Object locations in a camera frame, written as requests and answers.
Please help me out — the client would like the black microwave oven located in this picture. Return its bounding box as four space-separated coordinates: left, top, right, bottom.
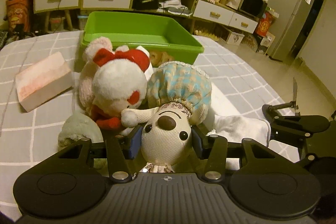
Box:
226 0 267 18

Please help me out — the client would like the grey-green soft stone plush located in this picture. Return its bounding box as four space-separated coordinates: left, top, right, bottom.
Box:
58 112 104 150

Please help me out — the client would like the egg tray on floor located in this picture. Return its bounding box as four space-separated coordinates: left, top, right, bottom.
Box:
193 29 219 42

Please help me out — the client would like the green plastic bin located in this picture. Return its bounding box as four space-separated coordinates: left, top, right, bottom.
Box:
81 12 204 67

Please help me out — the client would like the mouse plush with blue bonnet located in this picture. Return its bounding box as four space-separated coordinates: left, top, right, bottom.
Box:
121 61 212 173

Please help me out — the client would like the white plush with red bow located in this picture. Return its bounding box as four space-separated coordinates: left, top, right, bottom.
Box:
79 36 153 135

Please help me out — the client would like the white carton box on floor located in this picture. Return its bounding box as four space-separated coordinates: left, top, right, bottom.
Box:
222 29 244 46

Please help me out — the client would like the black bag in sideboard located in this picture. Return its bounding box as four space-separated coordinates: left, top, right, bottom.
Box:
132 0 159 10

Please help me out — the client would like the long low curved sideboard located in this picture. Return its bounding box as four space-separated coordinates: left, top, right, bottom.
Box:
130 0 258 34

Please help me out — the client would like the white foam block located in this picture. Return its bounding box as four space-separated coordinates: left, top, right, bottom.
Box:
15 52 74 112

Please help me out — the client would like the silver refrigerator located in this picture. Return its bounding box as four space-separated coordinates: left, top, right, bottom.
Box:
266 0 314 61

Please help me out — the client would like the white cloth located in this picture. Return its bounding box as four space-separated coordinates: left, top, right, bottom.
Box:
203 83 271 147

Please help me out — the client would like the orange printed bag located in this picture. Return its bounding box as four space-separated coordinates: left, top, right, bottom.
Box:
6 0 30 33

